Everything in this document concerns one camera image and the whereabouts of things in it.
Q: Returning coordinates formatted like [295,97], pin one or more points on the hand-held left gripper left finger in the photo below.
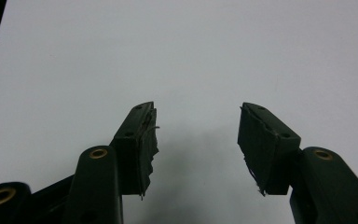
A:
[133,155]

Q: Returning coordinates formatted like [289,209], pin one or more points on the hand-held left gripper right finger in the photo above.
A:
[264,149]

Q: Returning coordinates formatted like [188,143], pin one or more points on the white table cover sheet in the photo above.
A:
[183,56]

